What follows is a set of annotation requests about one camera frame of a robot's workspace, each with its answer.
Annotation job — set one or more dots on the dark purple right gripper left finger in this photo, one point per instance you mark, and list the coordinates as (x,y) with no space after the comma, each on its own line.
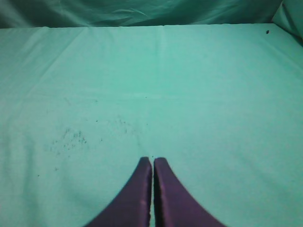
(131,207)

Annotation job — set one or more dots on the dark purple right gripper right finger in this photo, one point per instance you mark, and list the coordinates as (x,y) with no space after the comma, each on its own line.
(173,204)

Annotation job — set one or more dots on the green table cloth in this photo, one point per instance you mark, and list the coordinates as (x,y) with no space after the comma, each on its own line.
(79,107)

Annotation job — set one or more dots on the green backdrop curtain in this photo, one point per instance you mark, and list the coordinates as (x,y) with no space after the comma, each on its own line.
(288,14)

